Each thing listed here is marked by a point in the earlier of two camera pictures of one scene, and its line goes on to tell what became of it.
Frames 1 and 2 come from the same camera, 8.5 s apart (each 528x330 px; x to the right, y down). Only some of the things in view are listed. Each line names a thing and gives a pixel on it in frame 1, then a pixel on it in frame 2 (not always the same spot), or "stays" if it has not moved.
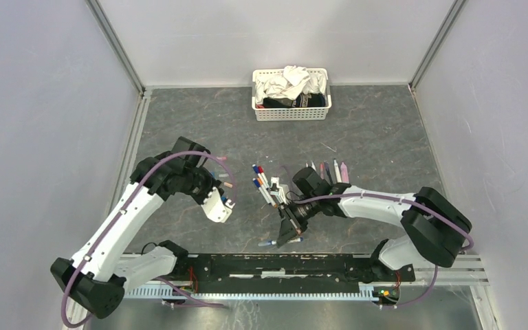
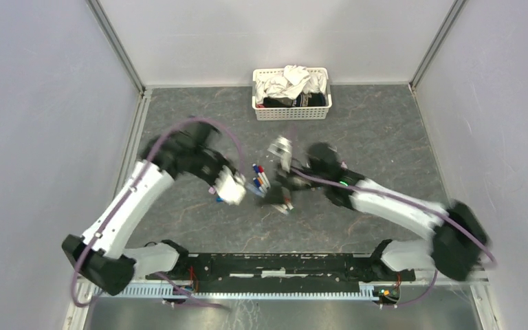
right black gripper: x=287 y=229 → x=278 y=195
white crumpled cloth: x=293 y=80 stays
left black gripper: x=212 y=183 → x=221 y=161
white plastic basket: x=291 y=114 stays
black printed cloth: x=312 y=100 stays
